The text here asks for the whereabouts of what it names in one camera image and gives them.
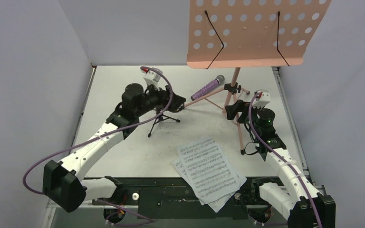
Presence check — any black mini tripod mic stand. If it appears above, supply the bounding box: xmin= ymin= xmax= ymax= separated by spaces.
xmin=147 ymin=114 xmax=181 ymax=138

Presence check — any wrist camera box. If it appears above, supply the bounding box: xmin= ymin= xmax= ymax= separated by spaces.
xmin=252 ymin=89 xmax=271 ymax=109
xmin=142 ymin=68 xmax=161 ymax=88

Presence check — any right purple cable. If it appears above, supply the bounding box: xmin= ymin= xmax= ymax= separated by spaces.
xmin=248 ymin=91 xmax=323 ymax=228

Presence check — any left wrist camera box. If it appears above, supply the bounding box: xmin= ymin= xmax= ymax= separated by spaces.
xmin=142 ymin=68 xmax=161 ymax=88

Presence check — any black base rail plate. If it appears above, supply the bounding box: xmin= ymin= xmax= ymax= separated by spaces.
xmin=59 ymin=176 xmax=284 ymax=220

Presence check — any sheet music page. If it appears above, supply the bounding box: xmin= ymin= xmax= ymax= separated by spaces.
xmin=172 ymin=159 xmax=247 ymax=213
xmin=177 ymin=136 xmax=242 ymax=204

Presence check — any purple cable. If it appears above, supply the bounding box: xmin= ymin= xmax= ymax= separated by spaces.
xmin=248 ymin=91 xmax=323 ymax=228
xmin=22 ymin=66 xmax=174 ymax=227

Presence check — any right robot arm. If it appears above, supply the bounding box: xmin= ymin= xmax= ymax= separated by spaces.
xmin=225 ymin=100 xmax=336 ymax=228

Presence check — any pink music stand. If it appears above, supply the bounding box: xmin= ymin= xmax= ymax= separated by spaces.
xmin=182 ymin=0 xmax=332 ymax=155

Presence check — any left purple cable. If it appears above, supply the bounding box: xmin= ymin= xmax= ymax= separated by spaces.
xmin=22 ymin=66 xmax=174 ymax=227

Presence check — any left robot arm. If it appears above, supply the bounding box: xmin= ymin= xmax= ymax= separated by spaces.
xmin=42 ymin=83 xmax=186 ymax=212

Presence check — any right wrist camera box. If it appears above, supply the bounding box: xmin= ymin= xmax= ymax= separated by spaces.
xmin=252 ymin=89 xmax=271 ymax=109

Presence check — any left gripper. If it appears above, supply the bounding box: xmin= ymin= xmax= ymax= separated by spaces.
xmin=135 ymin=81 xmax=185 ymax=117

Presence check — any purple glitter microphone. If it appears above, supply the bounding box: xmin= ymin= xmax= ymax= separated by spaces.
xmin=191 ymin=75 xmax=225 ymax=101

